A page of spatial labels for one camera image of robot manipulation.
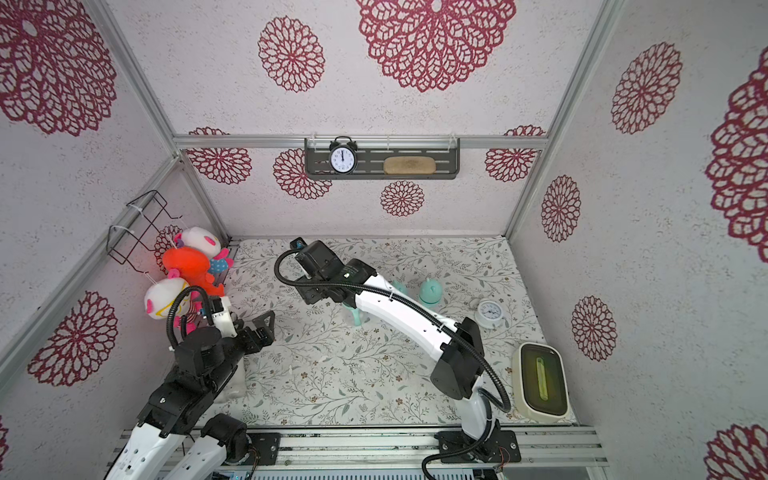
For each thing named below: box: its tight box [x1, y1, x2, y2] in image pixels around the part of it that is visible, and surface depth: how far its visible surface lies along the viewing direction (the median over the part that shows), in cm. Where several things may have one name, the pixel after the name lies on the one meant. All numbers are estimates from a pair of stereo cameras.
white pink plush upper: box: [182, 226, 221, 257], surface depth 96 cm
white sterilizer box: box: [511, 342, 571, 423], surface depth 81 cm
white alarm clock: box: [474, 298, 504, 329], surface depth 97 cm
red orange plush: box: [162, 246, 225, 297], surface depth 92 cm
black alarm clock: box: [328, 135, 358, 175], surface depth 92 cm
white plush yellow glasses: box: [145, 277, 203, 320], surface depth 81 cm
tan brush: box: [383, 156, 437, 175], surface depth 92 cm
